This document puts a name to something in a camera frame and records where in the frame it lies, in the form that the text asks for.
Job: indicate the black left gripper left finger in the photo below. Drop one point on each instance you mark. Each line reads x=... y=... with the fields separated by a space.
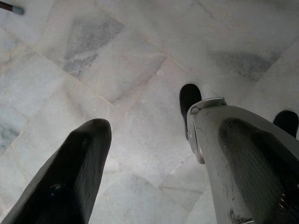
x=67 y=172

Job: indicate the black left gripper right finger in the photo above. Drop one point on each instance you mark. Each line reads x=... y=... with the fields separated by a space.
x=264 y=168

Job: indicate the black robot right foot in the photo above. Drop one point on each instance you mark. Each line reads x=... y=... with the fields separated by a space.
x=286 y=123

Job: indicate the black robot foot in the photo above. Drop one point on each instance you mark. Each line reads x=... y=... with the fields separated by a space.
x=189 y=102
x=286 y=123

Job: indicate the grey robot left leg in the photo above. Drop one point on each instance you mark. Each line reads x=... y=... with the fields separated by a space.
x=210 y=144

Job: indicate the black robot left foot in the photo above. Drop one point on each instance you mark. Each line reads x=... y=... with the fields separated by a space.
x=189 y=102

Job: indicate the dark furniture leg, grey cap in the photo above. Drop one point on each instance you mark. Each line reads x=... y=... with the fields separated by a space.
x=16 y=9

